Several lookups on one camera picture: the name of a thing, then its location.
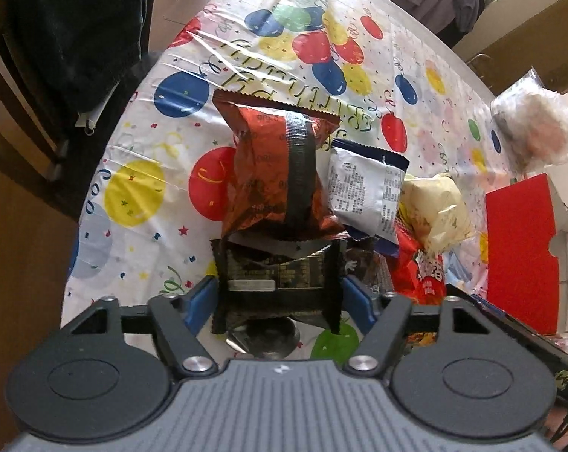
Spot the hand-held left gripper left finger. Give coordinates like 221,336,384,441
60,277,219,380

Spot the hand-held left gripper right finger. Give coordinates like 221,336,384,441
343,274,501,380

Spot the red snack packet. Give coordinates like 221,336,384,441
388,221,449,309

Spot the black snack packet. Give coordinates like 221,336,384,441
210,235,398,335

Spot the red cardboard box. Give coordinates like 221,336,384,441
484,173,568,337

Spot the red-brown foil snack packet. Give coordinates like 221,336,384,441
212,89,348,246

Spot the person's right forearm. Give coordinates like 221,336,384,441
545,400,568,450

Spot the silver foil wrapper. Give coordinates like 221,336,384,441
223,318,304,361

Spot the white snack packet blue edge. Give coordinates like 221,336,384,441
326,139,410,246

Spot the cream snack bag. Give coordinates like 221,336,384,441
399,172,475,255

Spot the balloon print tablecloth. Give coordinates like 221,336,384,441
60,0,567,363

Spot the plastic bag with clear bowl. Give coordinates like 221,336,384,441
491,68,568,175

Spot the wooden chair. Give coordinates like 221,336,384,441
0,0,162,222

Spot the dark green jacket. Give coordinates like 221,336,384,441
11,0,160,128

